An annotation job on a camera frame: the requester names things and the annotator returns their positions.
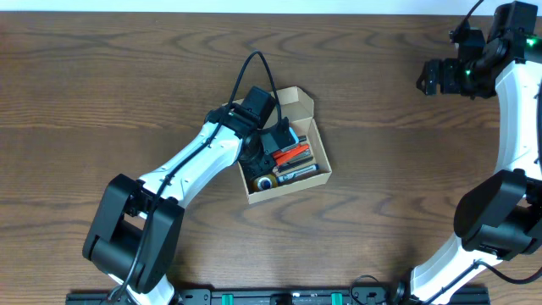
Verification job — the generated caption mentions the yellow tape roll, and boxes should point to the yellow tape roll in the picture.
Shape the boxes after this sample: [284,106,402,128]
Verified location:
[252,174,279,191]

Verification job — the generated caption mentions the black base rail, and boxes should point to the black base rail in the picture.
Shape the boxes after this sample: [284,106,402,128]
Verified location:
[65,286,491,305]

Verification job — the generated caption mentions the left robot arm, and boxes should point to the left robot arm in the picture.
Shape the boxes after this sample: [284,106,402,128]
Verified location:
[82,86,279,304]

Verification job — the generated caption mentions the cardboard box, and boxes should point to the cardboard box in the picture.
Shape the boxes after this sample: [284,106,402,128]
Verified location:
[237,86,332,204]

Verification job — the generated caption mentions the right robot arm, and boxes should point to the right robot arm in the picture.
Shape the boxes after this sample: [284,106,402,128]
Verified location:
[392,1,541,304]

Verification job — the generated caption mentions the blue whiteboard marker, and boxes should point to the blue whiteboard marker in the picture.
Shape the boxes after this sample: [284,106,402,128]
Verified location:
[277,164,318,184]

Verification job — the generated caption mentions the red black stapler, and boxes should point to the red black stapler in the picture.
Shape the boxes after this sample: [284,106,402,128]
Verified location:
[273,147,313,174]

